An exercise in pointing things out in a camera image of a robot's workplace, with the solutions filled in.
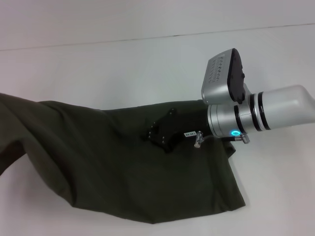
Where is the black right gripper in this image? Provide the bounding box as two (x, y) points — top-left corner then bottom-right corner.
(140, 108), (210, 155)

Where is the dark green FREE T-shirt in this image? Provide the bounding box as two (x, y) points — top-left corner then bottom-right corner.
(0, 92), (236, 218)

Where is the right arm cable with plug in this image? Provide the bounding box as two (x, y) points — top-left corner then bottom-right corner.
(193, 131), (250, 149)

